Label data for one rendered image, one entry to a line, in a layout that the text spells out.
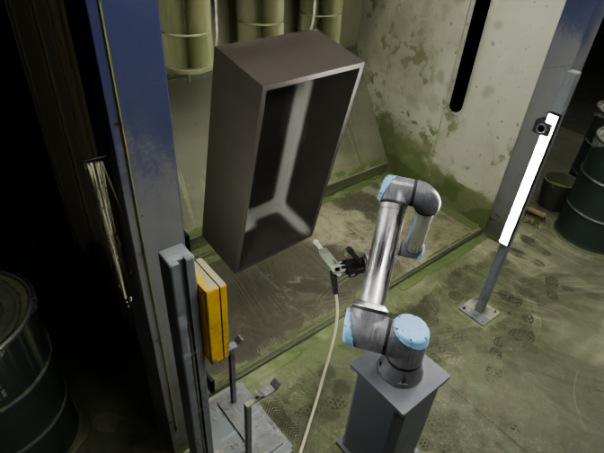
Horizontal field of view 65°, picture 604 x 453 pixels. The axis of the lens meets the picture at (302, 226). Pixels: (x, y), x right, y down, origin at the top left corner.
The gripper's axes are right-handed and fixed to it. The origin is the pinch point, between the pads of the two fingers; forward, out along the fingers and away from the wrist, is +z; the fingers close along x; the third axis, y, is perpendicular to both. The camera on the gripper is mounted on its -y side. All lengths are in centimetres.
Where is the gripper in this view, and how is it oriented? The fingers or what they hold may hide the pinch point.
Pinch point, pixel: (330, 267)
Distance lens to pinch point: 259.5
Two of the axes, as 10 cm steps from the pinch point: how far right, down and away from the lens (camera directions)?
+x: -2.2, -2.6, 9.4
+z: -9.6, 2.1, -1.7
